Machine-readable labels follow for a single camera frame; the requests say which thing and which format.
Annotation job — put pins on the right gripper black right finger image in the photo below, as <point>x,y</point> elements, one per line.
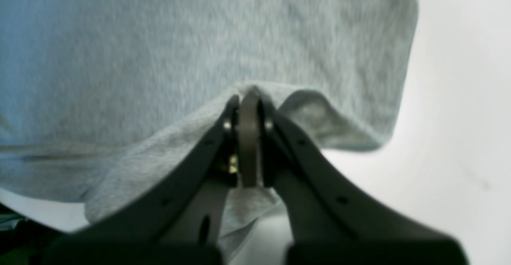
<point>333,222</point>

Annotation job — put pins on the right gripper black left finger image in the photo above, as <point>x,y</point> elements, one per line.
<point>176,223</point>

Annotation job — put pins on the grey T-shirt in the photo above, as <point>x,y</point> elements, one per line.
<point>100,99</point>

